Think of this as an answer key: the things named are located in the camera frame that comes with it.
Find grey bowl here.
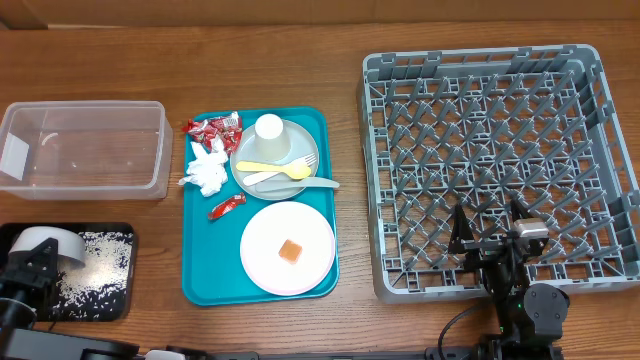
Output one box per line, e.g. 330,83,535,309
9,226,86,268

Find orange food cube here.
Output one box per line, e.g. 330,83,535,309
278,239,303,264

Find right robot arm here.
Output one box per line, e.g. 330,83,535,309
448,200,570,359

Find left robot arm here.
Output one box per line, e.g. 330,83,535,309
1,236,188,360

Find black waste tray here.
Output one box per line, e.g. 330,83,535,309
0,221,139,323

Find grey dishwasher rack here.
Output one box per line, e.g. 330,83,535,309
357,44,639,304

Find spilled rice grains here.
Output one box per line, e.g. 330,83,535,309
52,230,135,319

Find clear plastic bin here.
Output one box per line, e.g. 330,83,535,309
1,100,173,200

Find light blue plastic knife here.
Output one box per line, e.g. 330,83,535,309
255,177,340,192

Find white plastic fork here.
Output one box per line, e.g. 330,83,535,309
236,153,317,186

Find teal serving tray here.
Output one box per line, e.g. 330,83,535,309
182,109,339,306

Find yellow plastic spoon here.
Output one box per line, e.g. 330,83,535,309
235,161,312,180

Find grey plate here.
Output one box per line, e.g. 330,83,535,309
230,120,319,201

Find crumpled white napkin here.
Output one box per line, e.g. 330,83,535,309
178,136,229,197

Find small red ketchup packet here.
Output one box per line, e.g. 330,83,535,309
207,192,246,221

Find white pink-rimmed plate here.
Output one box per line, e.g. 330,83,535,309
240,201,336,296

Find white paper cup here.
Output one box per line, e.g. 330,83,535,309
254,114,291,161

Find large red snack wrapper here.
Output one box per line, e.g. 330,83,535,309
182,111,243,155

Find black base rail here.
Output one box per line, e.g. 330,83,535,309
198,347,507,360

